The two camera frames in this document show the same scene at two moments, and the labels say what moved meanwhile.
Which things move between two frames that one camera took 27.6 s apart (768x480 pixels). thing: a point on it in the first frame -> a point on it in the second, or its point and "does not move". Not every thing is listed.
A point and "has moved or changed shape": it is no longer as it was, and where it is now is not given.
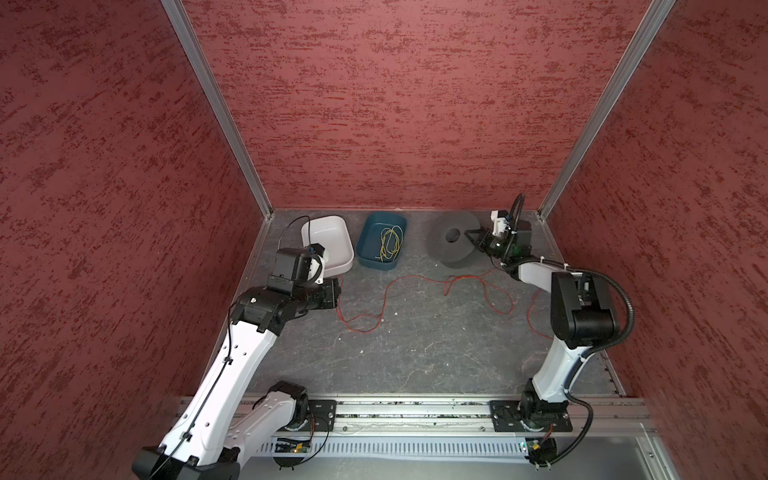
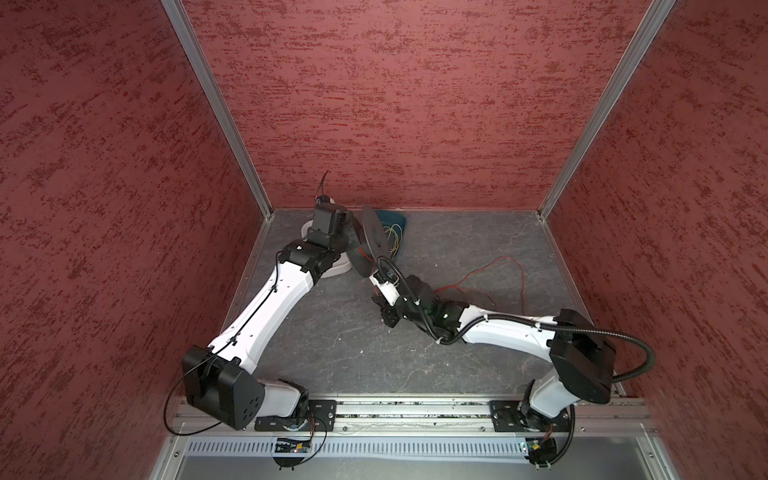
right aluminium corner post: x=655 y=16 does not move
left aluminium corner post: x=181 y=18 does not move
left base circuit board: x=289 y=452 does not move
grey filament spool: x=448 y=242 -> x=372 y=244
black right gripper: x=483 y=234 -> x=386 y=310
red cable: x=539 y=334 has moved or changed shape
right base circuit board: x=540 y=450 does not move
